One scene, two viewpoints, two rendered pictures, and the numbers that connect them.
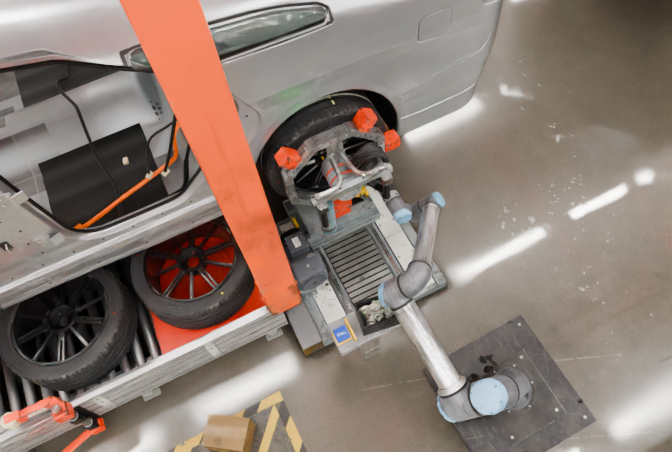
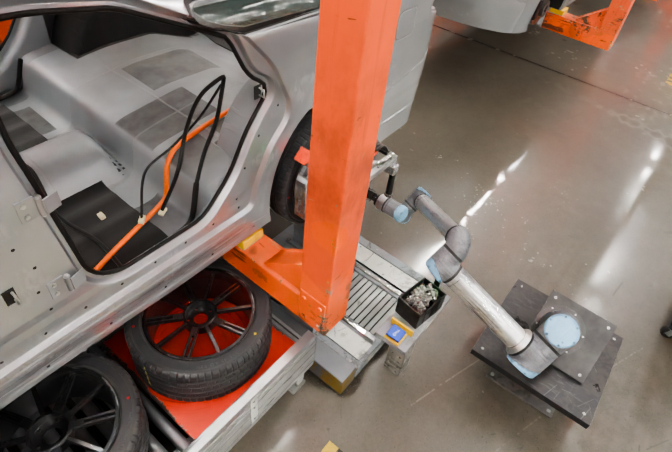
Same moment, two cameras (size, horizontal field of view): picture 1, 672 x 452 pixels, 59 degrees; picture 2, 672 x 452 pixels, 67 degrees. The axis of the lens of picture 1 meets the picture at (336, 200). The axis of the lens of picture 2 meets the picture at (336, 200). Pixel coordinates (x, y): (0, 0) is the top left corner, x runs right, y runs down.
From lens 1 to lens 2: 1.43 m
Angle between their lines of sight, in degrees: 28
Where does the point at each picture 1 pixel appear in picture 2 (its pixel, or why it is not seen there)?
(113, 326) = (133, 413)
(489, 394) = (564, 326)
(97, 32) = not seen: outside the picture
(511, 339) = (524, 299)
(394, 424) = (457, 425)
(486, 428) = (553, 378)
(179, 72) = not seen: outside the picture
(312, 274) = not seen: hidden behind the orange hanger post
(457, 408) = (537, 357)
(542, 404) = (593, 329)
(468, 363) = not seen: hidden behind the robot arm
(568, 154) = (462, 172)
